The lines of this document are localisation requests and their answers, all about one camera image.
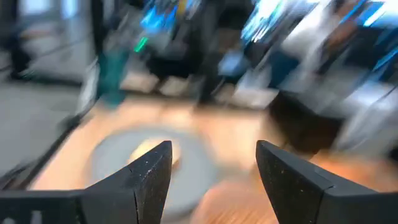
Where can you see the black toaster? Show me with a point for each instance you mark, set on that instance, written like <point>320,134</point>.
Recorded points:
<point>304,124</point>

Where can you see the grey round plate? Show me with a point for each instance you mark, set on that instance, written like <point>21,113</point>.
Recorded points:
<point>192,180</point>

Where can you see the teal textured glass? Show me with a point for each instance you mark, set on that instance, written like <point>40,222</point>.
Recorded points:
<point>112,77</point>

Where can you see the toasted bagel half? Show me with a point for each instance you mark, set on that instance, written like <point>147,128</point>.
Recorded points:
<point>146,151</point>

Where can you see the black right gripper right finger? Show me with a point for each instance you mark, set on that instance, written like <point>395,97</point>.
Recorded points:
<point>311,205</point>

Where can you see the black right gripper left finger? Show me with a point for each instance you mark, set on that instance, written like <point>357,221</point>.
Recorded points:
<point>109,205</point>

